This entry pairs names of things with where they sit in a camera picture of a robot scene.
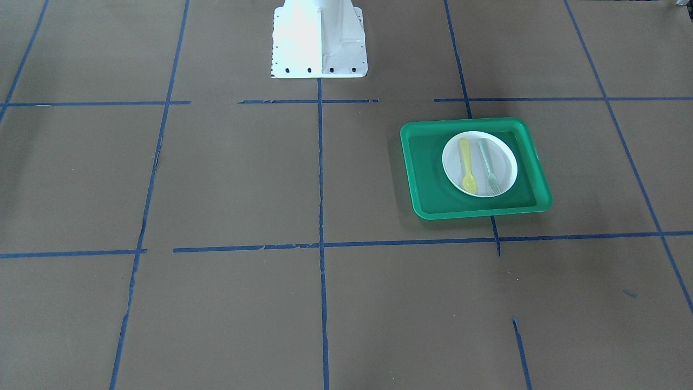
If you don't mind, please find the yellow plastic spoon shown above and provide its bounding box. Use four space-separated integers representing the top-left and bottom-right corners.
459 138 478 195

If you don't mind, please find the green plastic tray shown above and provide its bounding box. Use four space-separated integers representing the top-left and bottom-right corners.
401 118 553 220

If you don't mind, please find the white round plate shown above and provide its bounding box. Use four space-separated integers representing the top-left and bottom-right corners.
441 131 518 198

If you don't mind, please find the pale blue plastic fork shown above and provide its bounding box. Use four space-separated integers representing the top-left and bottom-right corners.
478 139 501 196

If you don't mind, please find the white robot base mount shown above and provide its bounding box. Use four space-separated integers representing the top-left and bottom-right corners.
271 1 369 79

